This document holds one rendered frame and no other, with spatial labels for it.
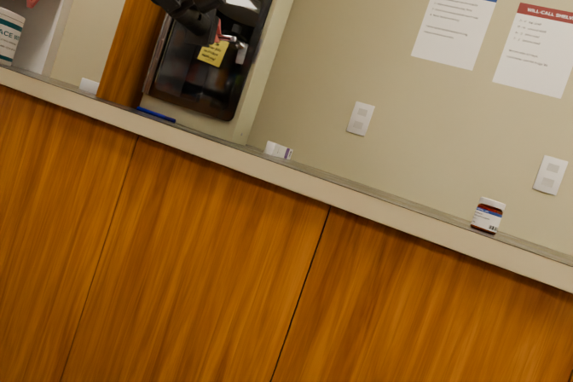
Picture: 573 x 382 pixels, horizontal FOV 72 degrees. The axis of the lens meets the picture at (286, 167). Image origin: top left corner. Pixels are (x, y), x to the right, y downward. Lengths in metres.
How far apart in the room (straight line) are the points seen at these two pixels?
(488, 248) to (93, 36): 1.79
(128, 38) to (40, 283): 0.68
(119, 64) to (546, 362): 1.19
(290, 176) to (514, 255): 0.39
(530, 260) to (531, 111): 0.84
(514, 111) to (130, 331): 1.29
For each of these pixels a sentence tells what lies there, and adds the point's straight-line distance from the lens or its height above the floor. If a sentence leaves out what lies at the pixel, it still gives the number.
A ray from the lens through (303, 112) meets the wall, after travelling 1.51.
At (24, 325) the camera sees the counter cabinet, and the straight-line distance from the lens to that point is 1.18.
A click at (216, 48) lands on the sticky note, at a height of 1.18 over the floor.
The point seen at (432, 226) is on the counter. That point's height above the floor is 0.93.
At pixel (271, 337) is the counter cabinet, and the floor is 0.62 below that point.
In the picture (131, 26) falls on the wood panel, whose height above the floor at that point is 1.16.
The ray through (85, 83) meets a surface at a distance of 1.52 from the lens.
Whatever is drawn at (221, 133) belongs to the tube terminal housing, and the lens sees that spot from 1.13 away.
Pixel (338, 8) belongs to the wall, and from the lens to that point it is 1.61.
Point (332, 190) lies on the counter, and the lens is 0.73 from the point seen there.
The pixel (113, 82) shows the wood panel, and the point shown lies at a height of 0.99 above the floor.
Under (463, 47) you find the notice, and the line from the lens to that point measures 1.54.
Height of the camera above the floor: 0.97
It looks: 2 degrees down
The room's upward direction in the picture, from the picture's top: 19 degrees clockwise
